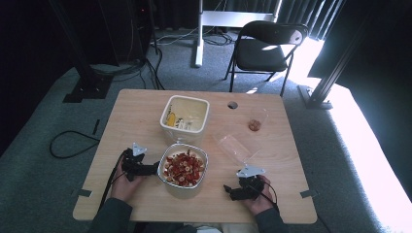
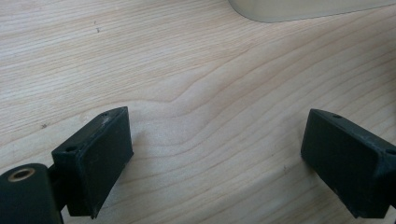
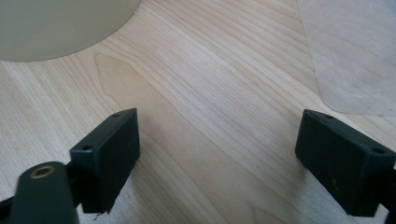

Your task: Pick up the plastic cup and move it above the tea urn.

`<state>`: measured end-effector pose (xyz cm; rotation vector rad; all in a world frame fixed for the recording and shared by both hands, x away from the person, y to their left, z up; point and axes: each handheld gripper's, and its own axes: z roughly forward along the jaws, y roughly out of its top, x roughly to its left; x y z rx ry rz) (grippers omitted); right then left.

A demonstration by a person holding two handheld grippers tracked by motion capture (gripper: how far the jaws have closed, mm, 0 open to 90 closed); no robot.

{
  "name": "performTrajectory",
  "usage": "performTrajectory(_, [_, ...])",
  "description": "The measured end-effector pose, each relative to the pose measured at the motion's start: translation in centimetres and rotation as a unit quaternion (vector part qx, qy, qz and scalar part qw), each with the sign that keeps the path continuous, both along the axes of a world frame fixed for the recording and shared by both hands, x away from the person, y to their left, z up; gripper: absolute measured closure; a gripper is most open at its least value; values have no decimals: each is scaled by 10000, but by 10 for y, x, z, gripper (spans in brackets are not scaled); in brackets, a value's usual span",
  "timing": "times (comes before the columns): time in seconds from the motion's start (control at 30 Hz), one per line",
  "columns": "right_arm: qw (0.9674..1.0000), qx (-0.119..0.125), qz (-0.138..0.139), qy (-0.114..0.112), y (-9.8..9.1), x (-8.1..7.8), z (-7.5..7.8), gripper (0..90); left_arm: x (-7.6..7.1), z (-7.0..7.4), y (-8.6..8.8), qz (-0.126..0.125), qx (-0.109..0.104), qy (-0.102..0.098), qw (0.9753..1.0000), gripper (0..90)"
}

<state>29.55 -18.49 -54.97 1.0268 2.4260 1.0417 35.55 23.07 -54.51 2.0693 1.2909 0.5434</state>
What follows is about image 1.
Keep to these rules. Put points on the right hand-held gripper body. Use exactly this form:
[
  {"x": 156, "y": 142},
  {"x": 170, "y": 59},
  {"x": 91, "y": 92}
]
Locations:
[{"x": 250, "y": 185}]

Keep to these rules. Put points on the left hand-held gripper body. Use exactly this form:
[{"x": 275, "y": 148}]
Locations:
[{"x": 133, "y": 163}]

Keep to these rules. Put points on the white container with steel rim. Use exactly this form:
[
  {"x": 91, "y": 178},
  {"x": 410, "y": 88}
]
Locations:
[{"x": 183, "y": 181}]

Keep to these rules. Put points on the person's right hand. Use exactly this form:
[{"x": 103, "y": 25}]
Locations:
[{"x": 260, "y": 200}]

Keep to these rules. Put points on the person's left hand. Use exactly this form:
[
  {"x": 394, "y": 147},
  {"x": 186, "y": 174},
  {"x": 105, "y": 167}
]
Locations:
[{"x": 124, "y": 188}]

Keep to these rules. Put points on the pile of dried red slices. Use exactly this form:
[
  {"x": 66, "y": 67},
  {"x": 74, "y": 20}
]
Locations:
[{"x": 183, "y": 169}]

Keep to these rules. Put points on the clear plastic lid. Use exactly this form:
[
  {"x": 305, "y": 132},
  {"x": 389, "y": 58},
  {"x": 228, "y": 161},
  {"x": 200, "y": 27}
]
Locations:
[{"x": 238, "y": 147}]

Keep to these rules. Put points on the empty cream plastic container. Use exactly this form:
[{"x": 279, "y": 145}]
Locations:
[{"x": 184, "y": 118}]

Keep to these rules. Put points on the grey tape strip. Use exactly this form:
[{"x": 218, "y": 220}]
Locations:
[
  {"x": 81, "y": 193},
  {"x": 308, "y": 193}
]

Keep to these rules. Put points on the clear plastic cup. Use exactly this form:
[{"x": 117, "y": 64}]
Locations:
[{"x": 257, "y": 120}]

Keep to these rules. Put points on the black aluminium profile stand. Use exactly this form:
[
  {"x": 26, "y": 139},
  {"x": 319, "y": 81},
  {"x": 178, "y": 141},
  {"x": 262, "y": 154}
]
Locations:
[{"x": 327, "y": 77}]

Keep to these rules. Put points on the black folding chair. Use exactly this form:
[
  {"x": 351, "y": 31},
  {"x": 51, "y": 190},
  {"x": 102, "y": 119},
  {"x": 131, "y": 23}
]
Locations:
[{"x": 264, "y": 48}]

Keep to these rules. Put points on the dark curtain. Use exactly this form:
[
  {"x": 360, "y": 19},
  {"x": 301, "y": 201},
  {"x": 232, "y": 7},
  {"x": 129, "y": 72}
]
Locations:
[{"x": 301, "y": 13}]

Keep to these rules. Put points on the black stand with base plate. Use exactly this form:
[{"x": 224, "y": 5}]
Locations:
[{"x": 85, "y": 74}]

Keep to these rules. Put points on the white desk frame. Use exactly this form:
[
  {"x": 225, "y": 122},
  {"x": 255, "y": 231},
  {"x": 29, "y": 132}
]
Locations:
[{"x": 207, "y": 19}]

